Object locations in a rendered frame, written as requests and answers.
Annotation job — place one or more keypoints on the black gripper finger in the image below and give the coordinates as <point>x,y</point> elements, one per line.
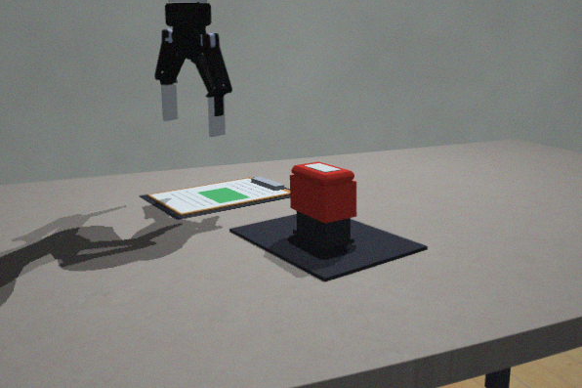
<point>171,68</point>
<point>212,55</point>

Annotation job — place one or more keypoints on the red self-inking stamp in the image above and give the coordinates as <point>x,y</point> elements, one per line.
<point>320,192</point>

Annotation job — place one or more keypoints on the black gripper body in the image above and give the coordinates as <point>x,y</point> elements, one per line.
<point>190,21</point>

